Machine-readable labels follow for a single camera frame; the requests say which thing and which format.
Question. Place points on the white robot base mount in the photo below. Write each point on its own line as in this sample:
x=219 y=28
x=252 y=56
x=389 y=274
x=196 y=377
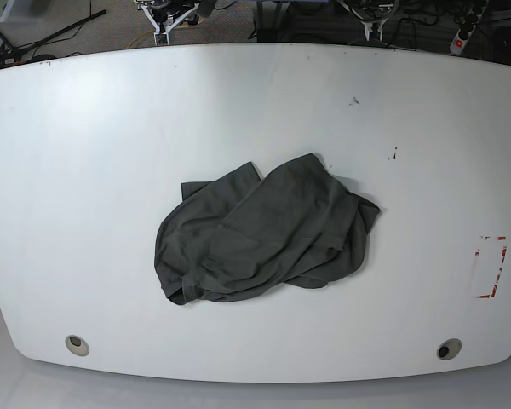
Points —
x=373 y=14
x=167 y=15

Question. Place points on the left table cable grommet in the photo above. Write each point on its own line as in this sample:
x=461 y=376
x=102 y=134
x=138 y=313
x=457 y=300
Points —
x=76 y=345

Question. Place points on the table cable grommet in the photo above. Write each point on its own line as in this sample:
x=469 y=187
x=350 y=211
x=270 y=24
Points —
x=76 y=345
x=449 y=349

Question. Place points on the dark grey T-shirt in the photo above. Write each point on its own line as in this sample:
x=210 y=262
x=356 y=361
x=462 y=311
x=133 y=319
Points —
x=234 y=238

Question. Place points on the red tape rectangle marking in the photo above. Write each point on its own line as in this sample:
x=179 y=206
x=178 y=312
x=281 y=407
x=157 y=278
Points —
x=489 y=258

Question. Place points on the right table cable grommet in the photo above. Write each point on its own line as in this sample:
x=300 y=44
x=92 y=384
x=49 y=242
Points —
x=449 y=349

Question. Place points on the white power strip red switch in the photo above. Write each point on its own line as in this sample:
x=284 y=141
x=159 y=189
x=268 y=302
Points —
x=467 y=26

